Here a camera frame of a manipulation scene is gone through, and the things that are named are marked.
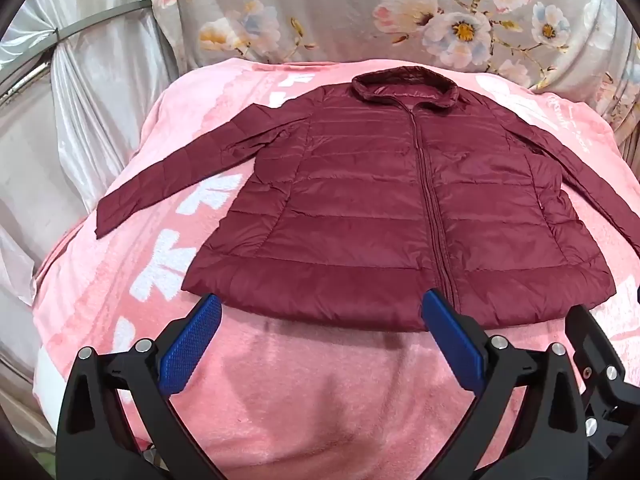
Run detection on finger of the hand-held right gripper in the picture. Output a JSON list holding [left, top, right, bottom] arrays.
[[565, 304, 640, 457]]

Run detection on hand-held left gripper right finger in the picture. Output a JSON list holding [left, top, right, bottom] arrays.
[[420, 287, 593, 480]]

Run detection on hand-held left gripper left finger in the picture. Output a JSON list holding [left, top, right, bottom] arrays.
[[56, 292, 228, 480]]

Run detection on maroon puffer jacket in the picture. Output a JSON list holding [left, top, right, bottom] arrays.
[[95, 67, 640, 333]]

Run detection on pink blanket with white print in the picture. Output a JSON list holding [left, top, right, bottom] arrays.
[[32, 57, 640, 480]]

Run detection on white satin curtain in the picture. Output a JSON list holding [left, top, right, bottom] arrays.
[[0, 0, 181, 456]]

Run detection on grey floral bedsheet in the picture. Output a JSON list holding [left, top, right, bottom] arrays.
[[147, 0, 640, 161]]

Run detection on grey curtain tie strap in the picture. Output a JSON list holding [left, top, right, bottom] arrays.
[[54, 0, 151, 43]]

